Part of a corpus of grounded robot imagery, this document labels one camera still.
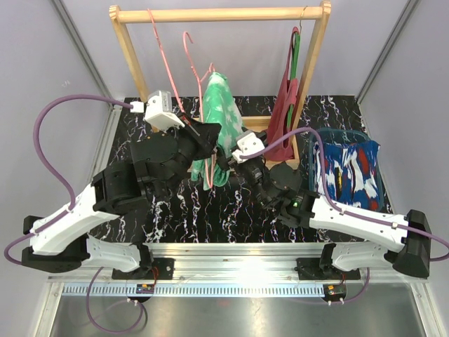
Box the pink wire hanger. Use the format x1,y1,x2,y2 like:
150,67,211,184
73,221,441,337
147,7,185,113
182,31,215,188

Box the aluminium mounting rail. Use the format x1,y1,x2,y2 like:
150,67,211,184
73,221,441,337
48,242,427,298

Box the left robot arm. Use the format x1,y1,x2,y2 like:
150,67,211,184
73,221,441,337
20,117,221,279

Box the blue patterned trousers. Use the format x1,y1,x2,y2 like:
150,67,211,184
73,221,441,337
323,140,382,211

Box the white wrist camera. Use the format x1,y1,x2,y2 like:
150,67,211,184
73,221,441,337
130,90,185,132
232,130,265,164

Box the green plastic hanger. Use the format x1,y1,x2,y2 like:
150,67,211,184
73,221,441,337
286,11,304,131

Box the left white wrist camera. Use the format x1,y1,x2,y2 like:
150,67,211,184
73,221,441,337
130,90,185,132

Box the teal transparent plastic bin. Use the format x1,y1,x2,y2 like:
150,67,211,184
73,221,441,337
308,128,385,211

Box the black marbled table mat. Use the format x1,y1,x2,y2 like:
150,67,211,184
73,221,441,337
91,95,367,243

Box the wooden clothes rack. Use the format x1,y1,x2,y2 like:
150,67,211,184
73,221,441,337
108,1,333,169

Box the green patterned garment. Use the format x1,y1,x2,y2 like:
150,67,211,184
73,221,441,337
191,72,243,191

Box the purple cable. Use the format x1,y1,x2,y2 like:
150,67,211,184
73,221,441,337
3,93,148,334
238,126,449,305

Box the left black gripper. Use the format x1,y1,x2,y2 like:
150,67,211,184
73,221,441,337
159,112,221,199

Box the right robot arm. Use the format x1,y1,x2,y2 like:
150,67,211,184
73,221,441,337
217,154,431,279

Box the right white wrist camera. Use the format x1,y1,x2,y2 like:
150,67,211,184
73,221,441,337
232,130,265,164

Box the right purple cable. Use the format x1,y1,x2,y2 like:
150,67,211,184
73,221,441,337
238,126,449,305

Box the maroon tank top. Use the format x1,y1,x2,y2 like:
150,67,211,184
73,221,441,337
267,29,299,145

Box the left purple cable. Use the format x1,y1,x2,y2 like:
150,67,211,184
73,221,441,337
3,93,148,334

